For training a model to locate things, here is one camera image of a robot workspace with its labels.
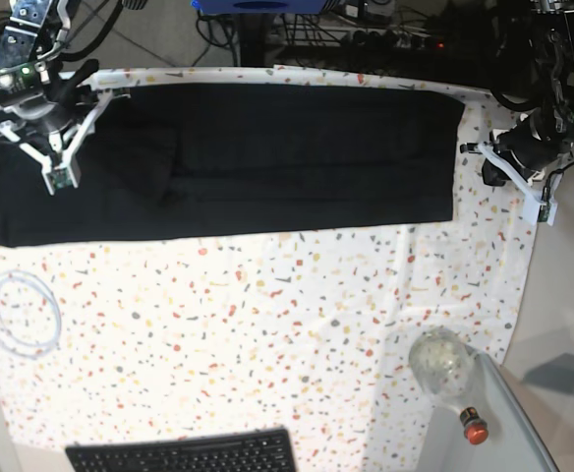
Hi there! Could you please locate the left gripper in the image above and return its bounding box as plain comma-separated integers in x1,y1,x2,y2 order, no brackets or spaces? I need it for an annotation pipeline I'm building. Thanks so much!
460,115,572,225

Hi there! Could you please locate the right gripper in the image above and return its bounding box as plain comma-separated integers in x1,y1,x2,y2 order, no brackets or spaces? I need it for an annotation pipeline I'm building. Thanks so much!
0,59,130,195

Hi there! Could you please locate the black t-shirt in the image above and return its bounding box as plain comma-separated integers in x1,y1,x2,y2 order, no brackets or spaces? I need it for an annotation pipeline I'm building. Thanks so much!
0,84,464,248

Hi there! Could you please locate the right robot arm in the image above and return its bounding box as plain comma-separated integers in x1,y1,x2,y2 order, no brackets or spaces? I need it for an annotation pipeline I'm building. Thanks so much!
0,1,144,194

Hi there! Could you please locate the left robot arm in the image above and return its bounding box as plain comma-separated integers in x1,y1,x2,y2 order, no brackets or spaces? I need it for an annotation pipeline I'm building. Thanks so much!
460,1,574,224

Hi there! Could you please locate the clear plastic bottle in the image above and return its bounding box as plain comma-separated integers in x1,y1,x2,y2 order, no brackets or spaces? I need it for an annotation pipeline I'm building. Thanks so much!
409,327,489,445

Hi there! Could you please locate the black power strip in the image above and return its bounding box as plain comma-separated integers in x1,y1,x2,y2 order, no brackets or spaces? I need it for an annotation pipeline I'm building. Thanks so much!
350,29,453,53

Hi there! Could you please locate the terrazzo patterned tablecloth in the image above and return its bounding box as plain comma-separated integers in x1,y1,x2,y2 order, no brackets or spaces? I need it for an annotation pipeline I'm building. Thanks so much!
0,64,556,472

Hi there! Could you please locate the frosted glass panel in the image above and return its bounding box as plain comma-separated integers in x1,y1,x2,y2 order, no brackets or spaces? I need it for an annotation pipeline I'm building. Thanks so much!
470,353,558,472

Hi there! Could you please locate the black computer keyboard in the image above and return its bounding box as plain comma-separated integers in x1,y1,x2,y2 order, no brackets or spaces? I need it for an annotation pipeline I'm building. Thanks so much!
65,428,297,472

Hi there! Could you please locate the white coiled cable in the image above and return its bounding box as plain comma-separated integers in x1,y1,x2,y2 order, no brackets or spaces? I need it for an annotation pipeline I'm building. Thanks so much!
0,245,65,360

